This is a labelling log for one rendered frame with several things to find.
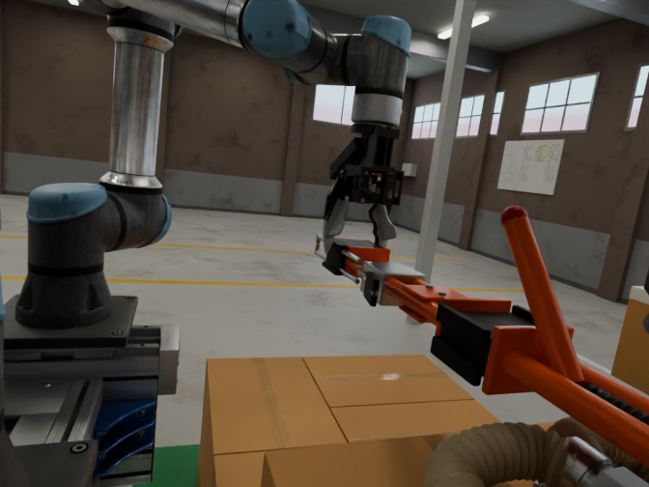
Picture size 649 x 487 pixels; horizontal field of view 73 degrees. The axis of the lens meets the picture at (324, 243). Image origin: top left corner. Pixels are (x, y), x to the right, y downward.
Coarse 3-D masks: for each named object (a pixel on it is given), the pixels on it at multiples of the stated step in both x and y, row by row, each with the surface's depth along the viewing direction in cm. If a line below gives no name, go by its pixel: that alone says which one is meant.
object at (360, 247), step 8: (336, 240) 73; (344, 240) 74; (352, 240) 75; (360, 240) 76; (368, 240) 77; (352, 248) 68; (360, 248) 69; (368, 248) 69; (376, 248) 70; (384, 248) 70; (360, 256) 69; (368, 256) 69; (376, 256) 70; (384, 256) 70; (344, 264) 69; (352, 272) 69
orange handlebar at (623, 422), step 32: (384, 288) 56; (416, 288) 51; (448, 288) 53; (416, 320) 48; (512, 352) 36; (544, 384) 32; (576, 384) 31; (608, 384) 32; (576, 416) 29; (608, 416) 27; (640, 448) 25
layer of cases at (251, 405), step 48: (240, 384) 159; (288, 384) 163; (336, 384) 167; (384, 384) 172; (432, 384) 177; (240, 432) 131; (288, 432) 134; (336, 432) 136; (384, 432) 140; (432, 432) 143; (240, 480) 111
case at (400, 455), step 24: (456, 432) 48; (264, 456) 41; (288, 456) 41; (312, 456) 41; (336, 456) 41; (360, 456) 42; (384, 456) 42; (408, 456) 43; (264, 480) 40; (288, 480) 37; (312, 480) 38; (336, 480) 38; (360, 480) 39; (384, 480) 39; (408, 480) 39; (528, 480) 41
